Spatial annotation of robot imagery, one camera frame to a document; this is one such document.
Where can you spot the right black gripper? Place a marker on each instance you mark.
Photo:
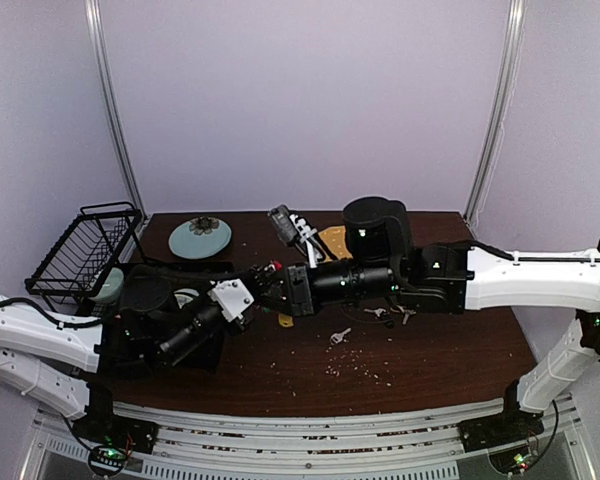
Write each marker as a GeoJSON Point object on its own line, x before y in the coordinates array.
{"type": "Point", "coordinates": [297, 289]}

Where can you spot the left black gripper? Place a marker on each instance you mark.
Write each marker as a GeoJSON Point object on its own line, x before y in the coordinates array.
{"type": "Point", "coordinates": [246, 320]}

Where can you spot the keyring bundle with coloured tags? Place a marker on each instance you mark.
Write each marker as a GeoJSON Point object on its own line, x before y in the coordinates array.
{"type": "Point", "coordinates": [271, 291]}

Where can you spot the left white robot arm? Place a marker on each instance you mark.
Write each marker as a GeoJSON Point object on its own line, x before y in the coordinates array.
{"type": "Point", "coordinates": [32, 339]}

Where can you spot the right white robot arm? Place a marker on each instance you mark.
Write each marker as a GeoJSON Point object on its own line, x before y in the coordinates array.
{"type": "Point", "coordinates": [443, 278]}

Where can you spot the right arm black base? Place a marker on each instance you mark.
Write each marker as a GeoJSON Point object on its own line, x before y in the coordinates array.
{"type": "Point", "coordinates": [509, 426]}

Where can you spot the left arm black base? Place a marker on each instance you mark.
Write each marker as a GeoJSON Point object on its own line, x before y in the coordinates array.
{"type": "Point", "coordinates": [110, 439]}

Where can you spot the keys with black fob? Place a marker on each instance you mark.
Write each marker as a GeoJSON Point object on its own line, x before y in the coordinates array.
{"type": "Point", "coordinates": [382, 316]}

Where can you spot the keys with yellow tag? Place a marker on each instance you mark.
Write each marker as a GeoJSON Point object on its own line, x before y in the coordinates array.
{"type": "Point", "coordinates": [406, 314]}

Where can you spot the single silver key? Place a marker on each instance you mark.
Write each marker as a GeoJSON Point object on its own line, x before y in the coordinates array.
{"type": "Point", "coordinates": [338, 337]}

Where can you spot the light blue flower plate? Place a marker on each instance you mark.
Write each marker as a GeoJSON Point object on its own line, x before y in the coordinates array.
{"type": "Point", "coordinates": [199, 238]}

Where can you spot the yellow dotted plate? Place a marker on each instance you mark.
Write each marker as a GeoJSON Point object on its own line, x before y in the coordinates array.
{"type": "Point", "coordinates": [334, 238]}

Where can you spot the light green bowl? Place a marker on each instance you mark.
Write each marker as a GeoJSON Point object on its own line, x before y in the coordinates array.
{"type": "Point", "coordinates": [110, 289]}

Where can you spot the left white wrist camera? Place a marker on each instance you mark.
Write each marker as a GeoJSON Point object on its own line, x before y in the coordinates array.
{"type": "Point", "coordinates": [233, 297]}

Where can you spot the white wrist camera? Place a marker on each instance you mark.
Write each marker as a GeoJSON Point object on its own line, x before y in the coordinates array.
{"type": "Point", "coordinates": [294, 230]}
{"type": "Point", "coordinates": [233, 297]}

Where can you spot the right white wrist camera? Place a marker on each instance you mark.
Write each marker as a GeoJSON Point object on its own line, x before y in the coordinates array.
{"type": "Point", "coordinates": [294, 230]}

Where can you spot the aluminium slotted front rail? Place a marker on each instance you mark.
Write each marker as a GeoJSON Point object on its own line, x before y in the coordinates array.
{"type": "Point", "coordinates": [422, 444]}

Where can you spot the black wire dish rack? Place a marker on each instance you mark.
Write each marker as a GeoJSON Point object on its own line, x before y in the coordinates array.
{"type": "Point", "coordinates": [105, 270]}

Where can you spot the left aluminium frame post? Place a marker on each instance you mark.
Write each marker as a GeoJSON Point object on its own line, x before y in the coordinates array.
{"type": "Point", "coordinates": [113, 117]}

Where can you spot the aluminium frame post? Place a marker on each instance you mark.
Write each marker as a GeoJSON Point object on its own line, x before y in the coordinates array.
{"type": "Point", "coordinates": [113, 117]}
{"type": "Point", "coordinates": [495, 128]}

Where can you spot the right aluminium frame post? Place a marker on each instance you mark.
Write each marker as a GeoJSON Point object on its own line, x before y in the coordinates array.
{"type": "Point", "coordinates": [495, 128]}

